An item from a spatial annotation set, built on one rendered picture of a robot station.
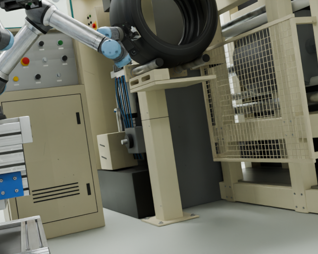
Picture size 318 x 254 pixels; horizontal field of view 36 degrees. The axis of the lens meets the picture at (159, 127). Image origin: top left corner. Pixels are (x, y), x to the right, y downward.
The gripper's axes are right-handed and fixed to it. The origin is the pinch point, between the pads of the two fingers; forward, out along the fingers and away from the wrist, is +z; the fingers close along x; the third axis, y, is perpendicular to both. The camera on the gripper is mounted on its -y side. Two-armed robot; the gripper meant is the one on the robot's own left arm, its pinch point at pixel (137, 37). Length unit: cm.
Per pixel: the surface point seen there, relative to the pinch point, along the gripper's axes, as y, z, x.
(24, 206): -46, -11, 111
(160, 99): -30, 38, 23
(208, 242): -104, -23, 10
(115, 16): 17.5, 7.3, 7.8
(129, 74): -9.2, 25.3, 26.3
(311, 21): -37, 19, -74
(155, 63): -15.4, 4.4, 0.1
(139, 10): 11.8, 3.8, -6.6
